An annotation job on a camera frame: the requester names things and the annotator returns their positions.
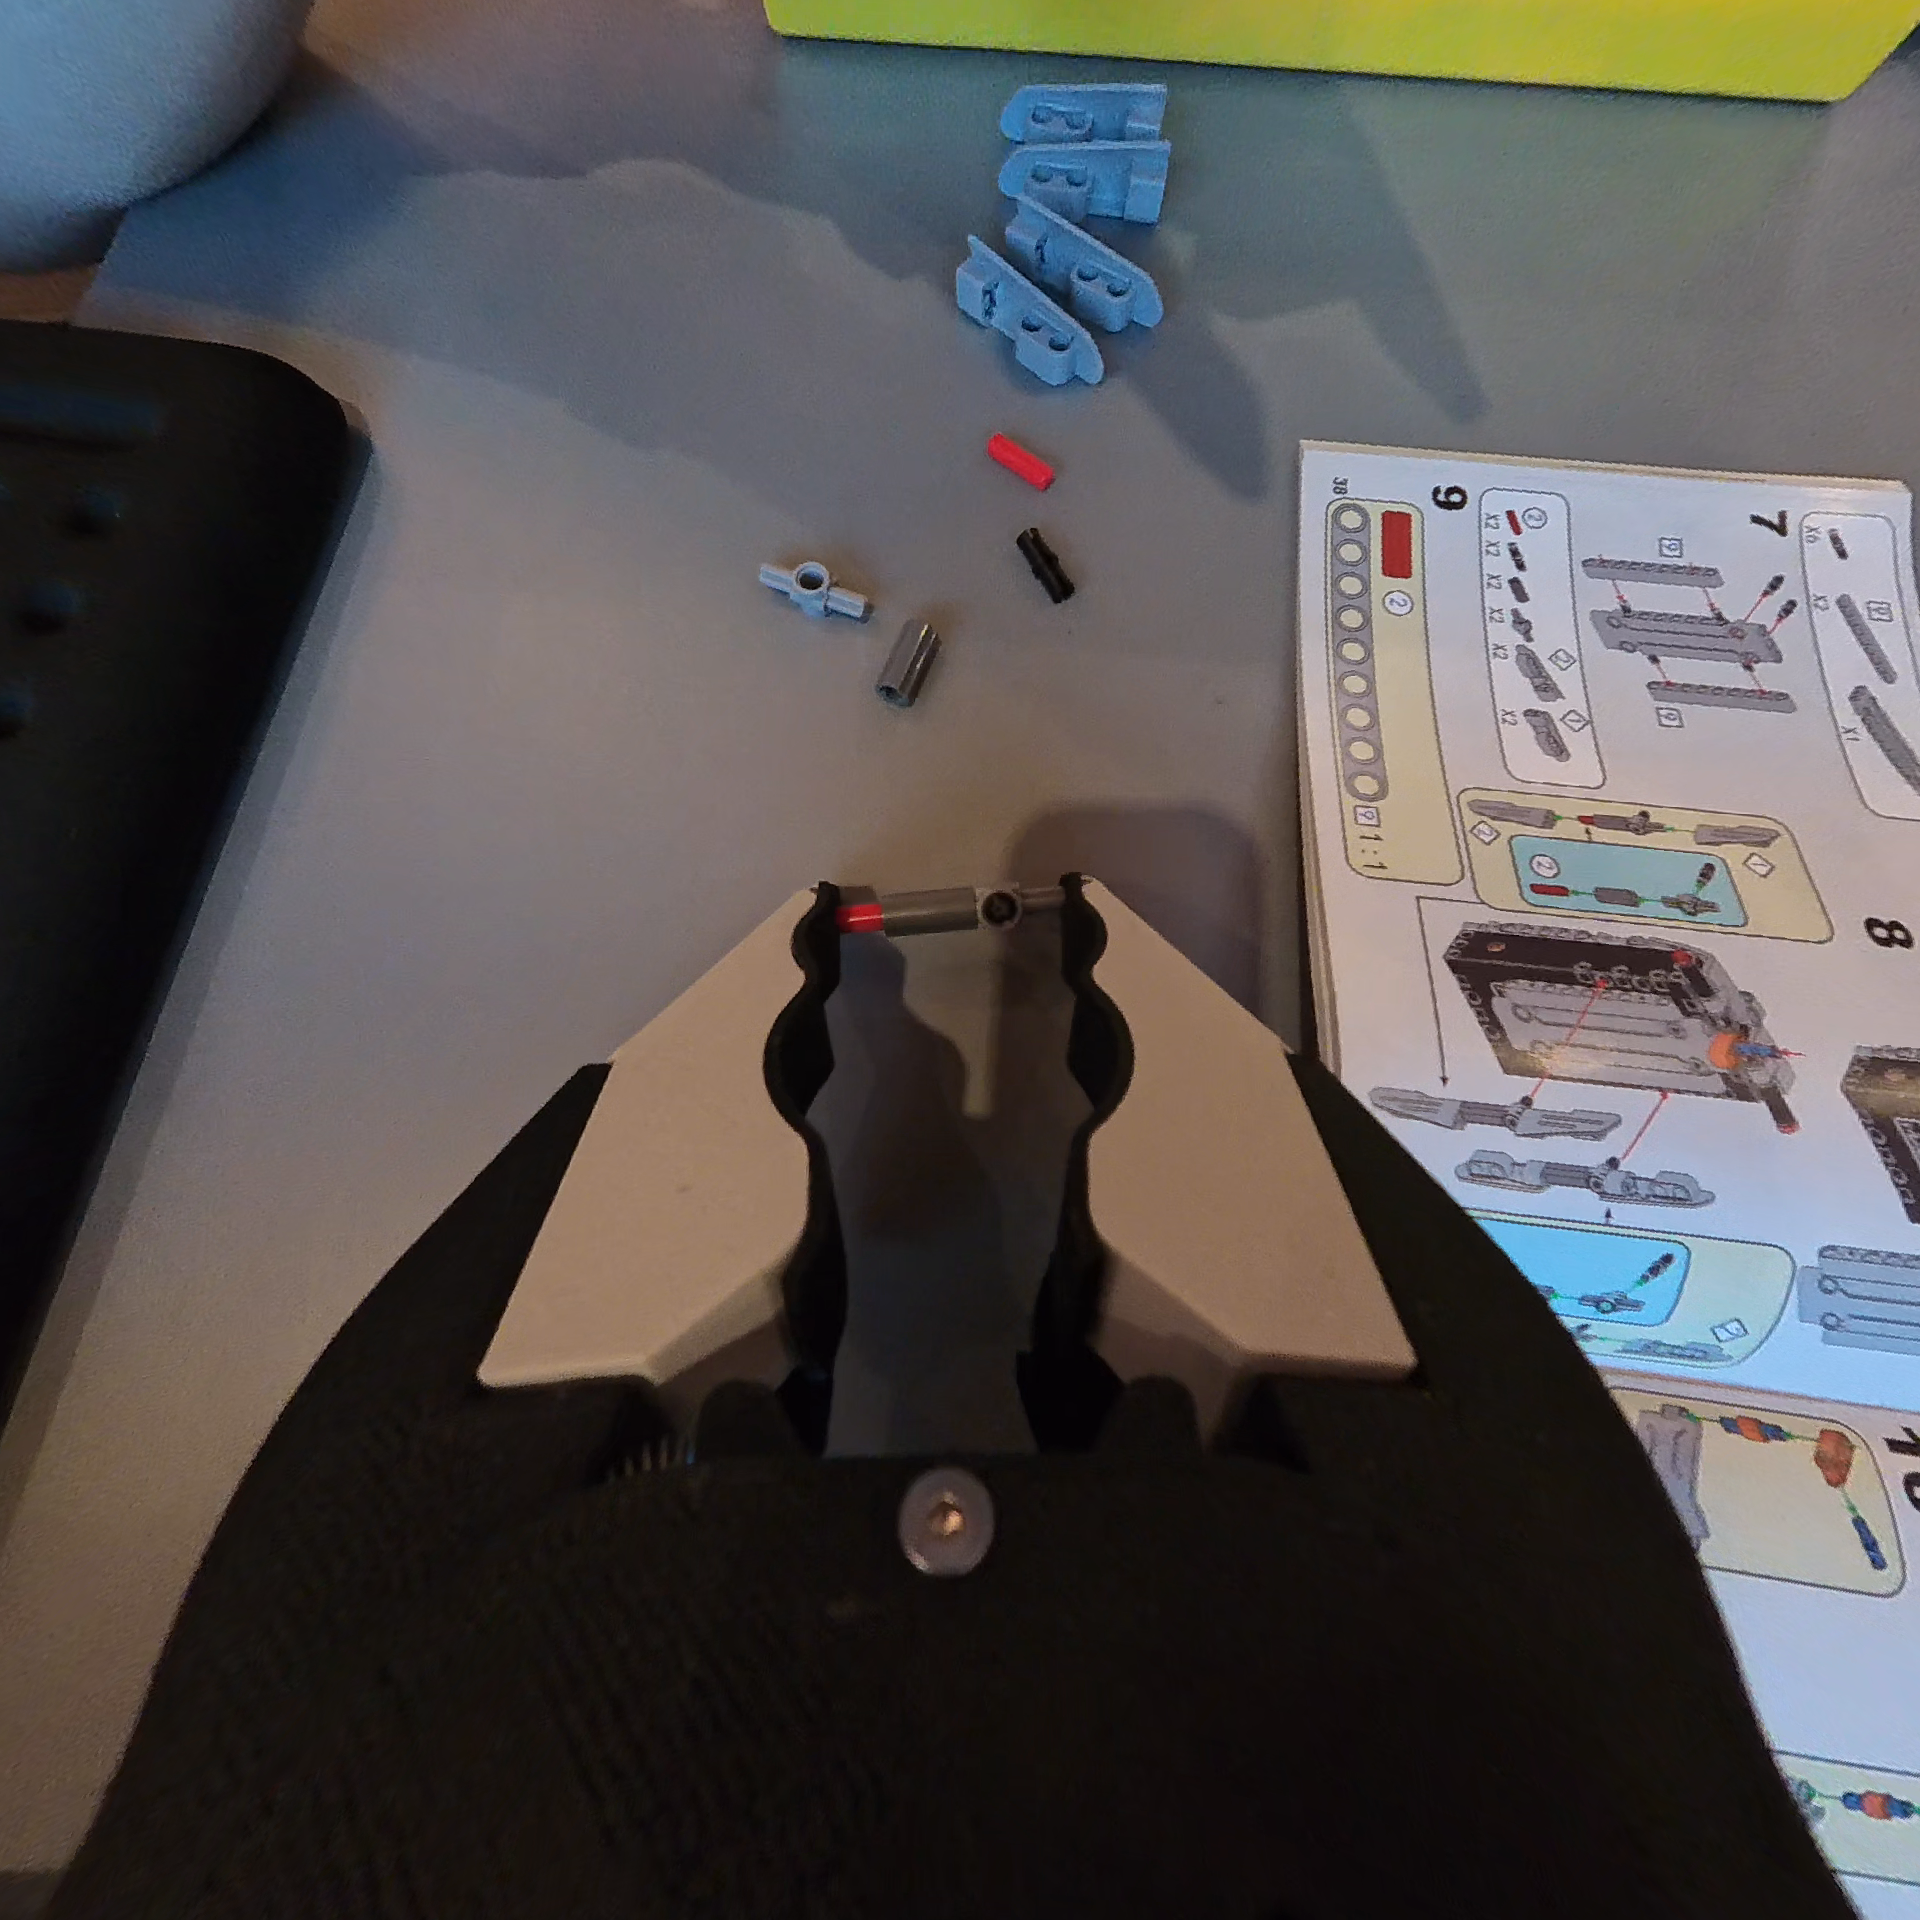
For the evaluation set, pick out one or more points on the light grey cross connector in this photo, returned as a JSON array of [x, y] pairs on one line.
[[812, 587]]

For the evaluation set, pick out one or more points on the small black pin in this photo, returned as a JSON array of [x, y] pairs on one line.
[[1047, 566]]

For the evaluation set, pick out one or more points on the small red pin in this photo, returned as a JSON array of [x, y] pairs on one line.
[[1021, 463]]

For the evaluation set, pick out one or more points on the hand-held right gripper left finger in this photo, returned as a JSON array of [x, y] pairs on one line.
[[676, 1200]]

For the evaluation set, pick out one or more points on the yellow plastic bin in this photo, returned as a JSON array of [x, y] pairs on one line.
[[1350, 38]]

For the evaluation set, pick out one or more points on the dark grey sleeve piece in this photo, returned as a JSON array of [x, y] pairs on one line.
[[907, 663]]

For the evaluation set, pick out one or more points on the small grey red axle assembly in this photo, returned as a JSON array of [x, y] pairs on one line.
[[938, 911]]

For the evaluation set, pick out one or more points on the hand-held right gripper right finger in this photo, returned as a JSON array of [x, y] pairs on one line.
[[1216, 1200]]

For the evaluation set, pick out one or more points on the building instruction booklet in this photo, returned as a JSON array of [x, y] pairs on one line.
[[1823, 1035]]

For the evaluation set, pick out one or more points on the light grey panel piece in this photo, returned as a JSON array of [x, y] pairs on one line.
[[1036, 322], [1095, 118], [1102, 181], [1095, 278]]

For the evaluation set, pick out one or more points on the black flat object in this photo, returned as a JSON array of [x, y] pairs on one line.
[[151, 750]]

